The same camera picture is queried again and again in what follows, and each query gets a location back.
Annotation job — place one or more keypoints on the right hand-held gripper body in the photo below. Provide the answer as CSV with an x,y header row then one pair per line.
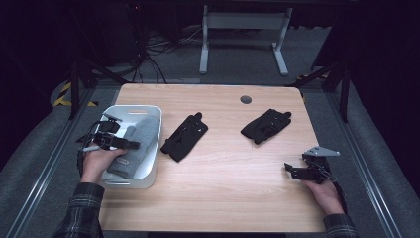
x,y
317,170

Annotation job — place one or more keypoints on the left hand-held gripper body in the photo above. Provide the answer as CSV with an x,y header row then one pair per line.
x,y
107,134

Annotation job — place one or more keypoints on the white plastic bin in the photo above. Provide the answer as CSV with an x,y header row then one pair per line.
x,y
150,165

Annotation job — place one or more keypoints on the person's right hand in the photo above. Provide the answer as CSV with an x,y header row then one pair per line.
x,y
325,196

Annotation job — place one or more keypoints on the person's left hand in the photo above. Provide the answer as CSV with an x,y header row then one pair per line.
x,y
97,163

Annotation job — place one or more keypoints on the black glove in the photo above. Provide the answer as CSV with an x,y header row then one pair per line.
x,y
265,125
185,137

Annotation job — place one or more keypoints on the black metal stand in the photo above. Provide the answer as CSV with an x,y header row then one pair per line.
x,y
75,86
345,89

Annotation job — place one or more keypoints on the yellow black hazard tape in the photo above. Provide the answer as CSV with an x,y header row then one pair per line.
x,y
62,95

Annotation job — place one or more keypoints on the white metal desk frame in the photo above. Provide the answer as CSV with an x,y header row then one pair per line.
x,y
246,20

